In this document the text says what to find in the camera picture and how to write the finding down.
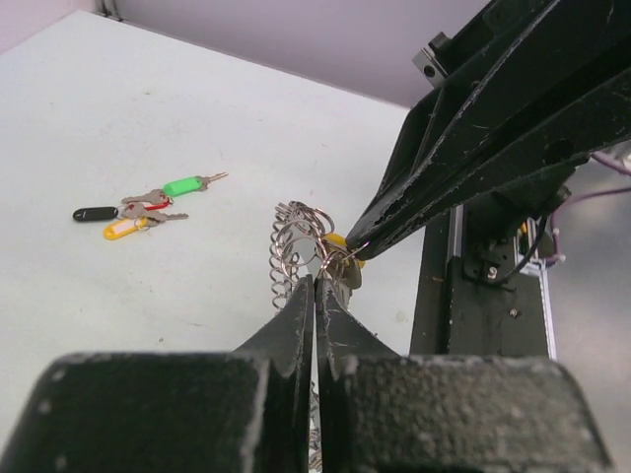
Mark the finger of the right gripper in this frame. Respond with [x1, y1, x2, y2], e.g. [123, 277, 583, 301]
[374, 0, 627, 208]

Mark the green tag key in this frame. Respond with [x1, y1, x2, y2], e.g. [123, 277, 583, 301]
[163, 172, 229, 197]

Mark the left aluminium frame post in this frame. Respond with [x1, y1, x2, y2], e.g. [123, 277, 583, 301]
[96, 0, 124, 22]

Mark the yellow tag key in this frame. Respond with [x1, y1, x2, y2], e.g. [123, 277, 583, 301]
[103, 213, 188, 240]
[317, 233, 365, 308]

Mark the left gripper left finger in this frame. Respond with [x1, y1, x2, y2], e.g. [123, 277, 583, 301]
[1, 277, 315, 472]

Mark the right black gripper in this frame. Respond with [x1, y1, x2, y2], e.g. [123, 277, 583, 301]
[347, 71, 630, 355]

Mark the red tag key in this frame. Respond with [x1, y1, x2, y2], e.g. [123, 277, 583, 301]
[121, 188, 174, 210]

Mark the black tag key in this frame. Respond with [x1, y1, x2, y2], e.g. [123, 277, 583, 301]
[72, 206, 119, 223]

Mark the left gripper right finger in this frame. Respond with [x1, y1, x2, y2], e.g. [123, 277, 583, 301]
[315, 279, 614, 472]

